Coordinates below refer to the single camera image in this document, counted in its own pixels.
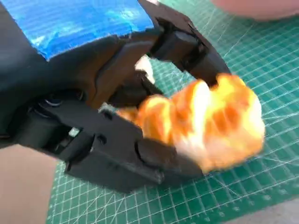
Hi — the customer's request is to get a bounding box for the rectangular toasted bread loaf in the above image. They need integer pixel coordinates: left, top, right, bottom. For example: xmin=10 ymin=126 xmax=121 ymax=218
xmin=116 ymin=72 xmax=266 ymax=175

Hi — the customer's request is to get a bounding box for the pink bowl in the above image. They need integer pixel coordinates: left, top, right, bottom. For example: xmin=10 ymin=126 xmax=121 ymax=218
xmin=211 ymin=0 xmax=299 ymax=23

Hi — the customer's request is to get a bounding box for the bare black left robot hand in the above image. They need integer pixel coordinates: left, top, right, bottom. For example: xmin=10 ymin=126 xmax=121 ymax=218
xmin=0 ymin=0 xmax=231 ymax=194

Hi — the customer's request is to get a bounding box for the green cutting mat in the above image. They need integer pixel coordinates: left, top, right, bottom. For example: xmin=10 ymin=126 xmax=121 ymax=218
xmin=45 ymin=0 xmax=299 ymax=224

